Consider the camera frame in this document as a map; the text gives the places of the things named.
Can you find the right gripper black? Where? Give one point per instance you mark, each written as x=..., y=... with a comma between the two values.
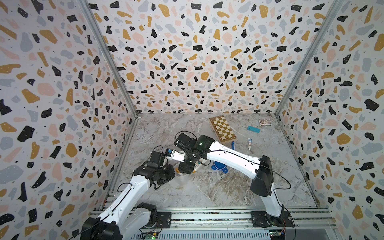
x=184, y=169

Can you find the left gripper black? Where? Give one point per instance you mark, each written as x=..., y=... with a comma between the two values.
x=172, y=174

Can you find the white tube gold cap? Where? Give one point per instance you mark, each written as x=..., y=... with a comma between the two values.
x=197, y=166

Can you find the blue container lid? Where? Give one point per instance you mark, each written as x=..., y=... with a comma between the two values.
x=220, y=167

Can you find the small white toothpaste tube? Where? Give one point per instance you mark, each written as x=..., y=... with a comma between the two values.
x=250, y=143

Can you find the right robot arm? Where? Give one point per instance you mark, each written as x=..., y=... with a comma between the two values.
x=259, y=170

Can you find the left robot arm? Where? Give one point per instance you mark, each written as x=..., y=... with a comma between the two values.
x=125, y=217

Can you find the wooden chessboard box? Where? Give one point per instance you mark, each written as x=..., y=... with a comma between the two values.
x=222, y=129

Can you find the teal rectangular block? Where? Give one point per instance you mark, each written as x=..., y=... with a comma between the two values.
x=253, y=129

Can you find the playing card box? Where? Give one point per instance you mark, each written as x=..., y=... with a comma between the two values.
x=265, y=122

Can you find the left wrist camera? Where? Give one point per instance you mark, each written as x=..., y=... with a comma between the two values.
x=157, y=160

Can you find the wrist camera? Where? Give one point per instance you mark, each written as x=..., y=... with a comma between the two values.
x=157, y=160
x=184, y=140

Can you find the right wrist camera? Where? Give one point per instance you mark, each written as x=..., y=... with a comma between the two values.
x=184, y=140

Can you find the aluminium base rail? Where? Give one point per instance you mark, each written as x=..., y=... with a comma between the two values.
x=243, y=223

